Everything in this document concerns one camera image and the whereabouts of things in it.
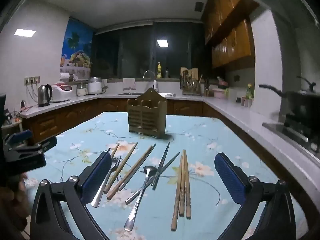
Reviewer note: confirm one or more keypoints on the black gas stove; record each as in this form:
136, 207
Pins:
292, 130

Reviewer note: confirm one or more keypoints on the silver spoon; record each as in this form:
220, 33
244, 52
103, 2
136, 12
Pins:
149, 171

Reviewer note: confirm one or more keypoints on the wall power socket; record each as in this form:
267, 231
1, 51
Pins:
32, 80

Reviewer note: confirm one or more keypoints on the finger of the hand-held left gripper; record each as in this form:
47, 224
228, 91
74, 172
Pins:
21, 135
47, 143

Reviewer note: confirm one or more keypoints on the steel electric kettle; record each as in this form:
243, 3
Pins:
45, 95

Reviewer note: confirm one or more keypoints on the wooden upper wall cabinets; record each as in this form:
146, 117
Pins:
227, 22

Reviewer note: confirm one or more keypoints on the silver fork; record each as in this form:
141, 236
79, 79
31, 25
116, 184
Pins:
96, 202

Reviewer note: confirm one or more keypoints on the light bamboo chopstick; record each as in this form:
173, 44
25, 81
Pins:
182, 200
176, 205
187, 200

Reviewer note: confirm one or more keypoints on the chopsticks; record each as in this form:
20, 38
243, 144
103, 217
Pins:
161, 165

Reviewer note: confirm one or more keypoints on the square ceiling panel light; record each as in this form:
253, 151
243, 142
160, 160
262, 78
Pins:
24, 32

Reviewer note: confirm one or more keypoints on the person's left hand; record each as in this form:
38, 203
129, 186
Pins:
12, 200

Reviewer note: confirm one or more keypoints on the kitchen counter with wooden cabinets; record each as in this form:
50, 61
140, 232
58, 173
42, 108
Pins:
237, 115

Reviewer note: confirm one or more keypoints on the steel kitchen sink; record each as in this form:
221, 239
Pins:
130, 94

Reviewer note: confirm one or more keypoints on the pink plastic bowl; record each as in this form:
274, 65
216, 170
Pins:
220, 93

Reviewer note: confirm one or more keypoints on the yellow dish soap bottle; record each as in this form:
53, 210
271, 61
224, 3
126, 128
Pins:
159, 70

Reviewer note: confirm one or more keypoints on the wooden slatted utensil holder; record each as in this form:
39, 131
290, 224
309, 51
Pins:
147, 120

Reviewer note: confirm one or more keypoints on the green bottle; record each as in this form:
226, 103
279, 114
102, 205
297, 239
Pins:
249, 92

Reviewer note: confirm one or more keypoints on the white paper towel roll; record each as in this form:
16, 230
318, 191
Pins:
65, 76

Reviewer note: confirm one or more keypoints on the hanging dish cloth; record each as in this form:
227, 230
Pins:
129, 83

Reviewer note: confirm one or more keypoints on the chrome sink faucet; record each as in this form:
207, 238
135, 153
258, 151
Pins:
148, 73

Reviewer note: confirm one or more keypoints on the white pot with steel lid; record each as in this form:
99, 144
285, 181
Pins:
94, 86

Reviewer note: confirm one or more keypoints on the tropical fruit wall poster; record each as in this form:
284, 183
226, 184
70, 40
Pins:
77, 46

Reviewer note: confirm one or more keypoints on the wooden dish rack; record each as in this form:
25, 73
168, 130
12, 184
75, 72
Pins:
191, 81

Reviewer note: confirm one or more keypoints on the small glass jar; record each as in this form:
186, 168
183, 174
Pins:
80, 90

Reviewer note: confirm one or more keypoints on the black frying pan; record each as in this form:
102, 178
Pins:
300, 102

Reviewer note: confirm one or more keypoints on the row of small jars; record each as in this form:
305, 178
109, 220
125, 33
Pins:
243, 101

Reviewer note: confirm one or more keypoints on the ceiling vent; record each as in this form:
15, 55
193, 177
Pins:
199, 6

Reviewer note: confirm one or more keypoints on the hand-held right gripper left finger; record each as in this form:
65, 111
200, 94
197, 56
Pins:
96, 177

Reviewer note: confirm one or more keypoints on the brown wooden chopstick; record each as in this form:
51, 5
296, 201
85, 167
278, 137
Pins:
115, 149
137, 167
121, 167
130, 172

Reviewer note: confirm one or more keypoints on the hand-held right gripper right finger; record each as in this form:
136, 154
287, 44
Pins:
230, 180

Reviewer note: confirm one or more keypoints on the dark kitchen window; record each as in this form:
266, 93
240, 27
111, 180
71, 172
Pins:
140, 50

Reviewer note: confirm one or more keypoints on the white and red rice cooker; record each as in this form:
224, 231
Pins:
61, 92

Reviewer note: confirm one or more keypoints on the blue floral tablecloth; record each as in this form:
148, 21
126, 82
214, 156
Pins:
225, 140

